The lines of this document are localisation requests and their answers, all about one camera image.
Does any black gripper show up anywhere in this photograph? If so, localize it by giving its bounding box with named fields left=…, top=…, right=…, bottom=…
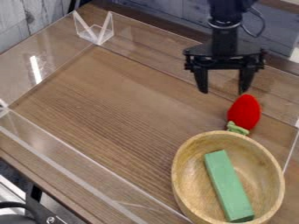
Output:
left=184, top=20, right=268, bottom=95

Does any green rectangular block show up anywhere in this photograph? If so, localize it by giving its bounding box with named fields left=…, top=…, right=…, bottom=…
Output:
left=205, top=150, right=256, bottom=223

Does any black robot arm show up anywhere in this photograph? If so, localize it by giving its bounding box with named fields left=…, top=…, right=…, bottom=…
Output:
left=182, top=0, right=268, bottom=95

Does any light wooden bowl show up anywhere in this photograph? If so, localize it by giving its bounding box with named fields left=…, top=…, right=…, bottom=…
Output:
left=173, top=130, right=286, bottom=224

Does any red plush strawberry toy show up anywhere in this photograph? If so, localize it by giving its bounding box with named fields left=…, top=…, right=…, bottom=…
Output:
left=228, top=94, right=262, bottom=136

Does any black metal table leg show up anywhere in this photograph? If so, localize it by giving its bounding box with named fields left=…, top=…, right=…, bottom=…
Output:
left=26, top=185, right=69, bottom=224

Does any clear acrylic corner bracket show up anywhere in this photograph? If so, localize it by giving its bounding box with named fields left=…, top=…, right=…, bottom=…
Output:
left=73, top=11, right=115, bottom=46

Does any black cable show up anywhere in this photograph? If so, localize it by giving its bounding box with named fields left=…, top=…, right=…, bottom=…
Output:
left=0, top=200, right=34, bottom=218

